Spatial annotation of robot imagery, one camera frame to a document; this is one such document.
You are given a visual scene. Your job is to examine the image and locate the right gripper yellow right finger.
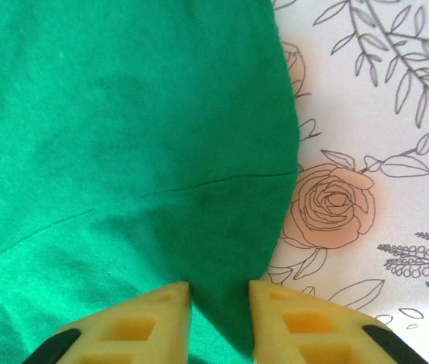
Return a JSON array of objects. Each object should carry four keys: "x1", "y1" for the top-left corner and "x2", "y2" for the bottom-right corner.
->
[{"x1": 248, "y1": 279, "x2": 429, "y2": 364}]

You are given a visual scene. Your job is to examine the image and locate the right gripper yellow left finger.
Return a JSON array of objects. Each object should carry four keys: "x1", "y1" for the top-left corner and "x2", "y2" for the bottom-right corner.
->
[{"x1": 23, "y1": 281, "x2": 193, "y2": 364}]

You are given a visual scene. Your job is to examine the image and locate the green t-shirt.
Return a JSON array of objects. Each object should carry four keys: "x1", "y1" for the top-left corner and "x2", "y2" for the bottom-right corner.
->
[{"x1": 0, "y1": 0, "x2": 301, "y2": 364}]

